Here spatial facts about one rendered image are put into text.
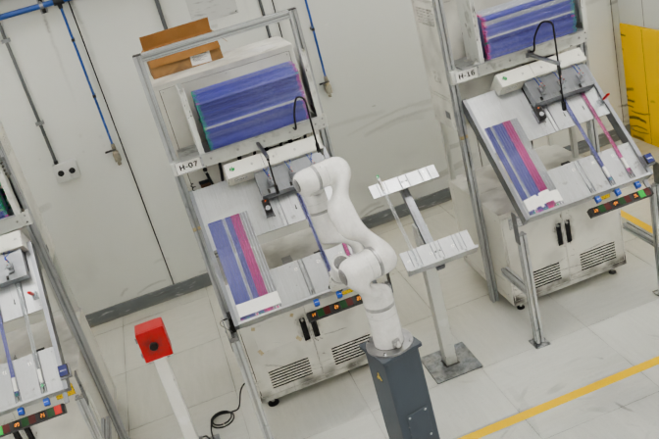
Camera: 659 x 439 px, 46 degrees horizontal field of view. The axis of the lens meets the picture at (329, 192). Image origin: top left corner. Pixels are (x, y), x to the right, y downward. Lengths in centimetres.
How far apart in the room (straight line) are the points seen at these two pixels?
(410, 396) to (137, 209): 274
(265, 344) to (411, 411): 102
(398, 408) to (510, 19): 198
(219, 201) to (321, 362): 100
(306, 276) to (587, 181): 145
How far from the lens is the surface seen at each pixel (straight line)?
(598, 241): 452
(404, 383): 319
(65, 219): 540
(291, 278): 362
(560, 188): 396
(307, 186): 295
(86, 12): 509
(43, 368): 370
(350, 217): 295
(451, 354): 412
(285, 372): 411
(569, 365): 406
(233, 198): 379
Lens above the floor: 246
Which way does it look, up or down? 22 degrees down
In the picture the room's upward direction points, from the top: 15 degrees counter-clockwise
